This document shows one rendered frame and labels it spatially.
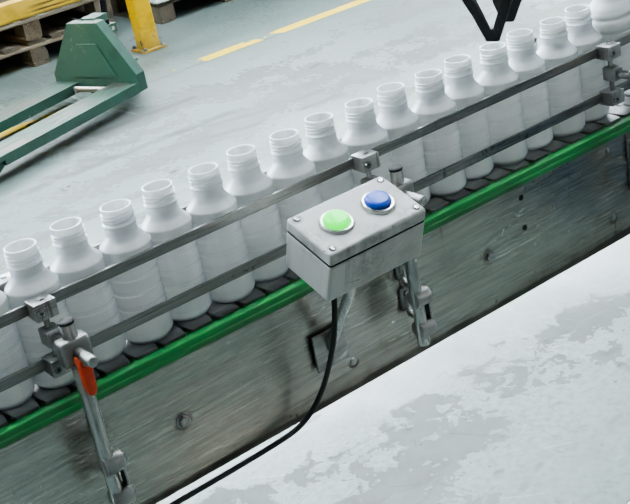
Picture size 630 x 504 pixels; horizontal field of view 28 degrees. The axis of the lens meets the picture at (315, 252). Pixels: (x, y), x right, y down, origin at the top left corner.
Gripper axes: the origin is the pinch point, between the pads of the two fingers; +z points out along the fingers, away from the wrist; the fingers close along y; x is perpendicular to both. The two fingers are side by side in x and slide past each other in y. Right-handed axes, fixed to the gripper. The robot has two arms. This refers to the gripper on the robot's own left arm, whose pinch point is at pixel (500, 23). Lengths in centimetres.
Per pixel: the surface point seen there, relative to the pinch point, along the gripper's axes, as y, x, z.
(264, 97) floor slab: -346, -214, 156
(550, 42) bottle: -38.5, -4.3, 16.3
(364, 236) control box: 15.1, -12.4, 18.8
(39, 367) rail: 36, -43, 26
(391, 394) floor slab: -114, -69, 138
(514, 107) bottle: -28.3, -7.1, 21.8
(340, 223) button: 15.4, -14.9, 17.3
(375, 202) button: 10.4, -12.6, 17.1
